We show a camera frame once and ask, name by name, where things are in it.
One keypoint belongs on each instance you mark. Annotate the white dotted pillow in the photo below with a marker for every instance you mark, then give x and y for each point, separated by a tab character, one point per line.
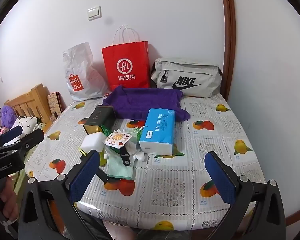
28	125

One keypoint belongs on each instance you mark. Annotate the white tissue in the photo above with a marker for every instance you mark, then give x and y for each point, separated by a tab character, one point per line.
134	150

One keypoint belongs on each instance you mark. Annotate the fruit print snack packet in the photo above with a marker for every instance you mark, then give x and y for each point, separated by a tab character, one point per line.
117	139

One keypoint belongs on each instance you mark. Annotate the patterned book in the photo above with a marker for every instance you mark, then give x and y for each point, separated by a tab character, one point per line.
55	105

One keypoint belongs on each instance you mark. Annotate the wooden headboard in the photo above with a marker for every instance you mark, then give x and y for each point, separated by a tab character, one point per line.
33	103

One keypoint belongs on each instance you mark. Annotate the red Haidilao paper bag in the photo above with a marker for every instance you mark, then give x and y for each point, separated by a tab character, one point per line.
127	64

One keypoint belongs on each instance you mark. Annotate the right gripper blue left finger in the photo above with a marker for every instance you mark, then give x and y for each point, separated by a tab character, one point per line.
80	176

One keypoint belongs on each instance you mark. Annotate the fruit print tablecloth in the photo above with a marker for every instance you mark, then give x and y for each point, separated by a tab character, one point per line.
176	192

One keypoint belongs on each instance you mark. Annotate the white Miniso plastic bag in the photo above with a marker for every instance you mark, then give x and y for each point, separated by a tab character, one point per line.
83	81

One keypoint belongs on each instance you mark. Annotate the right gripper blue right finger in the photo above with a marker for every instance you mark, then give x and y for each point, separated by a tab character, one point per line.
223	176

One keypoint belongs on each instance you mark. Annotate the white sponge block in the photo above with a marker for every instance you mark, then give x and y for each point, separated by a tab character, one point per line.
94	141

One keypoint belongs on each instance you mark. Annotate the person's left hand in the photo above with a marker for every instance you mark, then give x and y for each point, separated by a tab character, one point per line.
9	197

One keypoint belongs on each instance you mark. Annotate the grey Nike pouch bag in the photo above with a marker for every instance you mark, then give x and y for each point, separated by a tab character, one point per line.
193	78

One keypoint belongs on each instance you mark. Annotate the brown wooden door frame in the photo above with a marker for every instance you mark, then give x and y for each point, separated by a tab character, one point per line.
230	46

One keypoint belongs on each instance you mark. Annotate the blue tissue pack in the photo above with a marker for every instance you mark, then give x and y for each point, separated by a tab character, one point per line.
158	134

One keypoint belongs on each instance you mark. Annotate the yellow mesh pouch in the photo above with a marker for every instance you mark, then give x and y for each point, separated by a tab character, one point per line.
103	161

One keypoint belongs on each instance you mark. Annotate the white wall light switch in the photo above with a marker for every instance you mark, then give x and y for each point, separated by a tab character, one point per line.
94	13

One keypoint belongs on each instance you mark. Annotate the mint green cloth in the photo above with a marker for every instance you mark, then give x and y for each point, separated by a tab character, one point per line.
116	167

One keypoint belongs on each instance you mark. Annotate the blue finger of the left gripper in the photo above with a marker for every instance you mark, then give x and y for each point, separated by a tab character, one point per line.
10	134
26	143

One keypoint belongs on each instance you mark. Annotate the purple towel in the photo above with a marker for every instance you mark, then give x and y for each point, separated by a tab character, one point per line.
135	103

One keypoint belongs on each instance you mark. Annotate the dark green tea tin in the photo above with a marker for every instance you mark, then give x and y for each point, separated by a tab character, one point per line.
102	115

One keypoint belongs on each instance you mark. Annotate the purple plush toy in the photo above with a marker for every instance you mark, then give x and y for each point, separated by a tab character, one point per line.
7	116

